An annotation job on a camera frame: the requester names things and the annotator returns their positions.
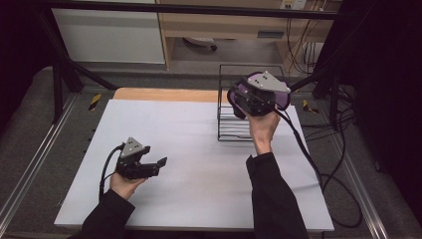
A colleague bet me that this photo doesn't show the white cabinet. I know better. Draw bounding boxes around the white cabinet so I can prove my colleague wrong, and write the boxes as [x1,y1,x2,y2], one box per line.
[51,8,166,65]

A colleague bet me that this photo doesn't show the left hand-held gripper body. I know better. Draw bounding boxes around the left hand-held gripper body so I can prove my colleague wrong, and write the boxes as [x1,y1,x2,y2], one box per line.
[114,136,149,181]

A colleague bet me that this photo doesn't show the black wire rack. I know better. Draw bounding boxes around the black wire rack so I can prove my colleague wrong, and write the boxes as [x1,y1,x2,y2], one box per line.
[217,64,287,142]

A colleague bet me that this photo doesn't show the left hand-held gripper cable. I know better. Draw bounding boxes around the left hand-held gripper cable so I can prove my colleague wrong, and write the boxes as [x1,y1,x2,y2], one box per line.
[98,143,125,203]

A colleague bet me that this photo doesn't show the black floor cables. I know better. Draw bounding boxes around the black floor cables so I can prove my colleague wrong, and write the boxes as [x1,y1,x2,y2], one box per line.
[300,85,358,187]

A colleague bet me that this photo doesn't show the black horizontal frame bar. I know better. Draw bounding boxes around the black horizontal frame bar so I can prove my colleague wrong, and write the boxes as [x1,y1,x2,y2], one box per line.
[33,0,340,21]

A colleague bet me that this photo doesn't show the white power strip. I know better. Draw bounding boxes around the white power strip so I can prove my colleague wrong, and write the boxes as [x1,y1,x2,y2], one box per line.
[279,0,309,11]

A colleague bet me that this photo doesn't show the right hand-held gripper cable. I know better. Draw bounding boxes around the right hand-held gripper cable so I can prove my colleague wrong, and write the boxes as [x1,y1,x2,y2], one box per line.
[274,109,364,230]

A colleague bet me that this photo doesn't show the black metal stand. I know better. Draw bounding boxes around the black metal stand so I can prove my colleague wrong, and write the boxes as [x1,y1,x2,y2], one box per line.
[288,64,343,131]
[35,9,119,124]

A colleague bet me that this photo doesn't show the black curtain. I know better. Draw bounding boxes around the black curtain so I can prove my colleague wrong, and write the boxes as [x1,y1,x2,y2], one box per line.
[0,0,56,135]
[317,0,422,228]

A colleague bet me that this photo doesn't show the grey chair base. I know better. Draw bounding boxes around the grey chair base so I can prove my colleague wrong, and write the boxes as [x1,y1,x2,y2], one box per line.
[183,36,219,52]

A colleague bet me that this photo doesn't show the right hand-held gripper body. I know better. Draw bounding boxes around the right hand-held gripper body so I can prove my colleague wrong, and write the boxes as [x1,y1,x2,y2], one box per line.
[235,70,292,119]

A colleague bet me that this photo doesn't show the light wooden desk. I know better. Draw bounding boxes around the light wooden desk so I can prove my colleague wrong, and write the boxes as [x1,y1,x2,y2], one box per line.
[155,0,342,72]

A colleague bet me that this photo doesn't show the hand-held gripper cable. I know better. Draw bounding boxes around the hand-held gripper cable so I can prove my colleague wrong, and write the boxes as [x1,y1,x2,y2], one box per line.
[98,143,125,203]
[274,109,364,230]

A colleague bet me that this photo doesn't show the person's right hand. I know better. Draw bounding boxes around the person's right hand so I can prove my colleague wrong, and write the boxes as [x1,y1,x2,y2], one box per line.
[246,111,282,156]

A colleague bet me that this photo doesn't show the person's left hand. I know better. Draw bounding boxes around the person's left hand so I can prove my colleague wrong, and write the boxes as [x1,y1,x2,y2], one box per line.
[108,171,147,201]

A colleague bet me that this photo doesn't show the hanging black cables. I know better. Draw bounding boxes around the hanging black cables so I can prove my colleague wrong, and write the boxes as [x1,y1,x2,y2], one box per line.
[286,17,320,77]

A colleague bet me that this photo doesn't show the yellow and black tape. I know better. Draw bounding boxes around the yellow and black tape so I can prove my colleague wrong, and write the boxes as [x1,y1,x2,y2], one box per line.
[302,99,319,115]
[88,93,103,112]

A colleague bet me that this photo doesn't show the aluminium rail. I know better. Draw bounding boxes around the aluminium rail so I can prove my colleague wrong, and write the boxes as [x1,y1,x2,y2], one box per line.
[0,95,80,227]
[326,131,390,239]

